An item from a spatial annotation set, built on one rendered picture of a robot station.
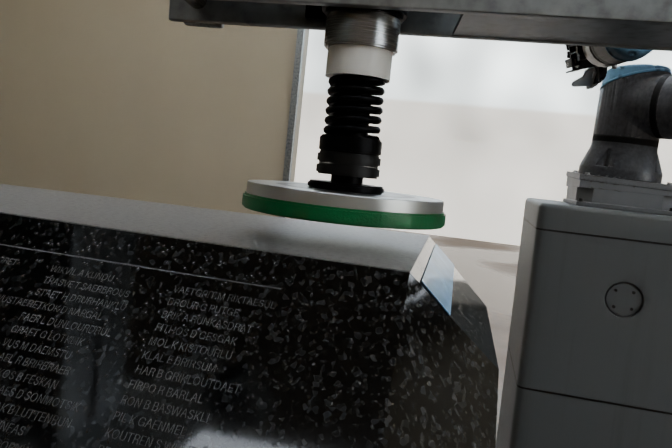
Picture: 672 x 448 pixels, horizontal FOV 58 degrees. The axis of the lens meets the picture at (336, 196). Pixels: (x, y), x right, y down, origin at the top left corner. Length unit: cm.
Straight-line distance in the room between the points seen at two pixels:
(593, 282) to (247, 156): 466
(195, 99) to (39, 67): 176
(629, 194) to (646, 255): 16
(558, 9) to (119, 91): 600
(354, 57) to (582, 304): 98
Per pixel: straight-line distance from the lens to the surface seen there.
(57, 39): 696
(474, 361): 55
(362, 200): 56
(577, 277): 147
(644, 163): 160
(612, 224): 147
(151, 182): 625
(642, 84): 161
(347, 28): 64
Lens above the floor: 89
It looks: 3 degrees down
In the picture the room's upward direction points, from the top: 6 degrees clockwise
